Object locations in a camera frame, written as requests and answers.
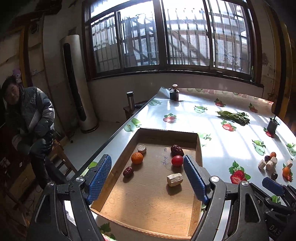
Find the beige round cylinder block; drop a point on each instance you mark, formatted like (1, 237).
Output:
(269, 165)

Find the orange tangerine in box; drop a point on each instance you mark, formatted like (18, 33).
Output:
(137, 158)

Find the small dark red date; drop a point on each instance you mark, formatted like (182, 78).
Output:
(128, 172)

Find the dark jar with lid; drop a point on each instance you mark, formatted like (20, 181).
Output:
(174, 92)

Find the dark plum fruit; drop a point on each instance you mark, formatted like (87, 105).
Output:
(274, 176)

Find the white tower air conditioner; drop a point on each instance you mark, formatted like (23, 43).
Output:
(72, 55)

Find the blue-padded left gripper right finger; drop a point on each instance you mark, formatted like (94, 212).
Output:
(198, 178)

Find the bunch of green vegetables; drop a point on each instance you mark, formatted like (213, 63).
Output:
(240, 118)

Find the fruit-print tablecloth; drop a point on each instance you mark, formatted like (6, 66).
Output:
(229, 150)

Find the small dark side table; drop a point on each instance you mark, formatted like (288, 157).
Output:
(137, 106)

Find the large orange tangerine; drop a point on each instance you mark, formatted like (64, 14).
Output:
(286, 172)

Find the beige wide cylinder block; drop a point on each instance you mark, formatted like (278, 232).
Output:
(289, 163)

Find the red tomato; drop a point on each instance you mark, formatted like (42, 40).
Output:
(177, 161)

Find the black cylindrical motor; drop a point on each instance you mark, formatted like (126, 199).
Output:
(272, 125)

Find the shallow cardboard box tray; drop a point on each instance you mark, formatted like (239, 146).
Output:
(144, 206)

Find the large wrinkled red date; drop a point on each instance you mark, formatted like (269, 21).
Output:
(176, 150)

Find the beige rectangular block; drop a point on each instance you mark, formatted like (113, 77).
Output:
(174, 179)

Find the dark date fruit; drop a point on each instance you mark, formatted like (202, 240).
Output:
(267, 158)

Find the dark framed window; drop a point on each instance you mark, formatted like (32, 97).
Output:
(216, 38)

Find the small beige cylinder block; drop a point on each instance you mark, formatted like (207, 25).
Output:
(142, 149)

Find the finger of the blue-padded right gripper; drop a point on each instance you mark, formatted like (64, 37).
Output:
(274, 187)

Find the seated person in jacket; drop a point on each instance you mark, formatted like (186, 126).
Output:
(32, 114)

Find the wooden chair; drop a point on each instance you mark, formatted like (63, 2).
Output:
(58, 151)

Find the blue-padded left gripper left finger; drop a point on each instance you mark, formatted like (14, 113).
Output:
(96, 177)

